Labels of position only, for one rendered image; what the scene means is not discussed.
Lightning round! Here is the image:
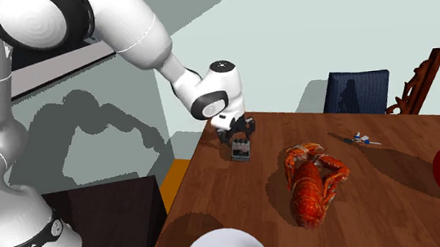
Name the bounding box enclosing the small grey box device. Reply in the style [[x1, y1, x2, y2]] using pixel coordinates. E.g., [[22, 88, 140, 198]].
[[229, 135, 253, 163]]

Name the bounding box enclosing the red lobster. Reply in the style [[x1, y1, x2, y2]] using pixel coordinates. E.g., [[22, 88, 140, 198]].
[[282, 139, 356, 232]]

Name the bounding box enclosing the small white blue tool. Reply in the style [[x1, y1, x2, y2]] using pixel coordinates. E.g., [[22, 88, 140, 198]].
[[338, 129, 383, 150]]

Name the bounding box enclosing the dark blue chair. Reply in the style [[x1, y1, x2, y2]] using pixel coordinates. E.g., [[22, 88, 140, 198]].
[[319, 66, 394, 121]]

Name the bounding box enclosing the brown wooden table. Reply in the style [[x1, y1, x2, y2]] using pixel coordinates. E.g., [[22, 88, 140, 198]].
[[130, 95, 440, 247]]

